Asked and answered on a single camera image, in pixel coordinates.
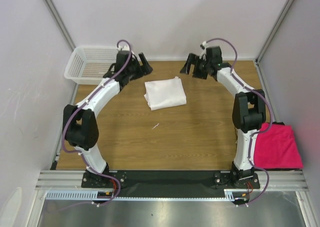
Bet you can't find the white t shirt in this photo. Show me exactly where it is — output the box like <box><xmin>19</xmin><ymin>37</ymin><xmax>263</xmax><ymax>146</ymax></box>
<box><xmin>144</xmin><ymin>76</ymin><xmax>187</xmax><ymax>111</ymax></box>

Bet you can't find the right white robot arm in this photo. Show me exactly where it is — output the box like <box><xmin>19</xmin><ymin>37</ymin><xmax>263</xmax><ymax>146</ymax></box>
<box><xmin>180</xmin><ymin>44</ymin><xmax>267</xmax><ymax>189</ymax></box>

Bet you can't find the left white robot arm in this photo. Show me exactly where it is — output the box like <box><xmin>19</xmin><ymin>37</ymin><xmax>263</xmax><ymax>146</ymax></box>
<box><xmin>61</xmin><ymin>50</ymin><xmax>153</xmax><ymax>187</ymax></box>

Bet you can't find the white plastic basket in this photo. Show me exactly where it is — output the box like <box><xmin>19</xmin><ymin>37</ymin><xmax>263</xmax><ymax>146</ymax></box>
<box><xmin>64</xmin><ymin>45</ymin><xmax>118</xmax><ymax>85</ymax></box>

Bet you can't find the folded black t shirt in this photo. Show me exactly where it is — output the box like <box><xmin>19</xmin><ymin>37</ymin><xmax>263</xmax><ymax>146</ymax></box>
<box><xmin>271</xmin><ymin>122</ymin><xmax>304</xmax><ymax>170</ymax></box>

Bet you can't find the folded pink t shirt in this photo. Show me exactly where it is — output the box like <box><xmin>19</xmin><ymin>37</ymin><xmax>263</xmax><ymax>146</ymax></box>
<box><xmin>253</xmin><ymin>122</ymin><xmax>304</xmax><ymax>170</ymax></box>

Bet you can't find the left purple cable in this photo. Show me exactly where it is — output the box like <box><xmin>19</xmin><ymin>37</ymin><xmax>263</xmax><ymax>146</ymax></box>
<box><xmin>46</xmin><ymin>39</ymin><xmax>132</xmax><ymax>213</ymax></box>

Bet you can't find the purple cable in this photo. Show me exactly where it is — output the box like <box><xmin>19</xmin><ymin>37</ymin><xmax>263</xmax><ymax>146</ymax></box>
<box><xmin>46</xmin><ymin>39</ymin><xmax>132</xmax><ymax>213</ymax></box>
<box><xmin>199</xmin><ymin>38</ymin><xmax>272</xmax><ymax>208</ymax></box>

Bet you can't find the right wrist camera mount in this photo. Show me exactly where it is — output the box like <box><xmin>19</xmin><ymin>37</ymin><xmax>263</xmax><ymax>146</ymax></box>
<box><xmin>199</xmin><ymin>41</ymin><xmax>207</xmax><ymax>61</ymax></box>

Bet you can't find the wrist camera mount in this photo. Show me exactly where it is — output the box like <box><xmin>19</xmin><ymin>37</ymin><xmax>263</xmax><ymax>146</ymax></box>
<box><xmin>117</xmin><ymin>44</ymin><xmax>131</xmax><ymax>51</ymax></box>
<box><xmin>199</xmin><ymin>41</ymin><xmax>207</xmax><ymax>61</ymax></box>

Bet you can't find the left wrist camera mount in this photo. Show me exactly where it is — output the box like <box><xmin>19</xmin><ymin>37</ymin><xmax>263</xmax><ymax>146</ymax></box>
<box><xmin>117</xmin><ymin>44</ymin><xmax>131</xmax><ymax>51</ymax></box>

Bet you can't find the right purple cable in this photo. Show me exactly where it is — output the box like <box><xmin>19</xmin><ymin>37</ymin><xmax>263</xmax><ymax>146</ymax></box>
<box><xmin>199</xmin><ymin>38</ymin><xmax>272</xmax><ymax>208</ymax></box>

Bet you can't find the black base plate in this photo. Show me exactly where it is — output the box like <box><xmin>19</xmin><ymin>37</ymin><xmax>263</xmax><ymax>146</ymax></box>
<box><xmin>82</xmin><ymin>169</ymin><xmax>261</xmax><ymax>199</ymax></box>

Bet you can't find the left corner aluminium post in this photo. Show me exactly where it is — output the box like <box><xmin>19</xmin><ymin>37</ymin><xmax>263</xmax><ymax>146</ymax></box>
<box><xmin>43</xmin><ymin>0</ymin><xmax>76</xmax><ymax>51</ymax></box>

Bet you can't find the corner aluminium post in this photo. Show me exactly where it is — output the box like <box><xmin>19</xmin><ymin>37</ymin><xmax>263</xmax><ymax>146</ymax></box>
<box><xmin>43</xmin><ymin>0</ymin><xmax>76</xmax><ymax>51</ymax></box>
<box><xmin>255</xmin><ymin>0</ymin><xmax>295</xmax><ymax>64</ymax></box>

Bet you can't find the right corner aluminium post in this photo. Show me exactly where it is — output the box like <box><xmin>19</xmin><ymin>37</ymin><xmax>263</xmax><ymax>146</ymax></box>
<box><xmin>255</xmin><ymin>0</ymin><xmax>295</xmax><ymax>64</ymax></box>

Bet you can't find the aluminium frame rail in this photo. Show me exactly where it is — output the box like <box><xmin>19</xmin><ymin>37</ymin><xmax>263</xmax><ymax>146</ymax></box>
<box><xmin>36</xmin><ymin>170</ymin><xmax>309</xmax><ymax>205</ymax></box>

